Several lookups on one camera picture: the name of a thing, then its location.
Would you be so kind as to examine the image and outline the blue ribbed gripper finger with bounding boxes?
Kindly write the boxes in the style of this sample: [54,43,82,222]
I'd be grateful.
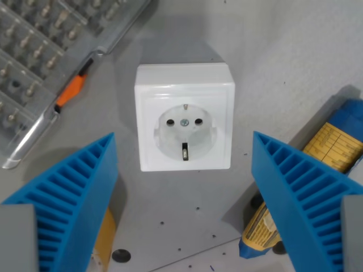
[251,130,363,272]
[0,132,119,272]

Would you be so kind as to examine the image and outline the brown packing tape roll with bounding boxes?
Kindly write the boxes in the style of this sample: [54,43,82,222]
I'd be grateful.
[91,206,116,272]

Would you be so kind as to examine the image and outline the clear screwdriver bit case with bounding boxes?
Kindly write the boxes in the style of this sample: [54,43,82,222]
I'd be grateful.
[0,0,153,170]

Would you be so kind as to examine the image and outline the white wall socket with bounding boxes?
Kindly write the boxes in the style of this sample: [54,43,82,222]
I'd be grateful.
[134,63,236,173]

